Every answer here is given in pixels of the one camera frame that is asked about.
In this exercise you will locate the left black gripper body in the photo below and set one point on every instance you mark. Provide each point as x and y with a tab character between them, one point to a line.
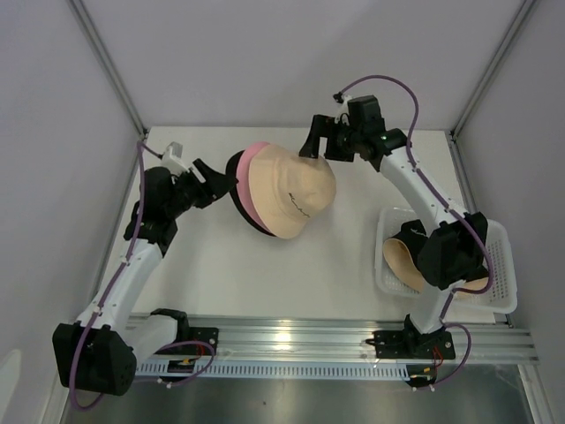
191	193

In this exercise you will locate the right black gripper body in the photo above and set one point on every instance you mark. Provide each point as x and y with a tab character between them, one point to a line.
342	142

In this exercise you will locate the black smiley bucket hat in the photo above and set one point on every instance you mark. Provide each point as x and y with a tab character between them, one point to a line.
231	171

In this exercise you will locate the beige bucket hat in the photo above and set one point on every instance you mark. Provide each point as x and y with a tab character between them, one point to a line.
288	190

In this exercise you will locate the black and beige hat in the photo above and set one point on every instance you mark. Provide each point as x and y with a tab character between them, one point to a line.
406	256

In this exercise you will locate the pink bucket hat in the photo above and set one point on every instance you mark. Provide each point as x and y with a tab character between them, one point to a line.
248	210

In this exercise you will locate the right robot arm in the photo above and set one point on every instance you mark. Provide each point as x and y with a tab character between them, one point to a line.
389	151

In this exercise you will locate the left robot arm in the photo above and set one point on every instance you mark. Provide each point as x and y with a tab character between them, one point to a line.
97	352

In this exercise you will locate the white plastic basket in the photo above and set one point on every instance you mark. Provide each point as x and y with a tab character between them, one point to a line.
501	297

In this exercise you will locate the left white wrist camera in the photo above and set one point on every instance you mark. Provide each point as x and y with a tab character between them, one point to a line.
172	159

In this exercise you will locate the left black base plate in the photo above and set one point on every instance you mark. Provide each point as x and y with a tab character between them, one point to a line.
208	335

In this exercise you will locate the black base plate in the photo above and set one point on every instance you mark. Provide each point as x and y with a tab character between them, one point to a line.
410	345
208	335

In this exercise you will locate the aluminium mounting rail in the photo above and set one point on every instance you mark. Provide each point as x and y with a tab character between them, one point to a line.
328	340

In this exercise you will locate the white slotted cable duct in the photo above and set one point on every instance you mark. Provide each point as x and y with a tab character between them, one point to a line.
372	370

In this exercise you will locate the left aluminium frame post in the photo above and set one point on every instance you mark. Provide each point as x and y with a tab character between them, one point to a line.
101	53

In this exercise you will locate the aluminium frame post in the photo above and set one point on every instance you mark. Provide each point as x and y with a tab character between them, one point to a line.
101	53
494	64

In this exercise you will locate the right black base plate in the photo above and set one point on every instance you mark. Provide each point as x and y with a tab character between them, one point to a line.
410	345

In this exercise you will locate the right aluminium frame post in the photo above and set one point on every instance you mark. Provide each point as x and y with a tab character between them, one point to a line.
494	64

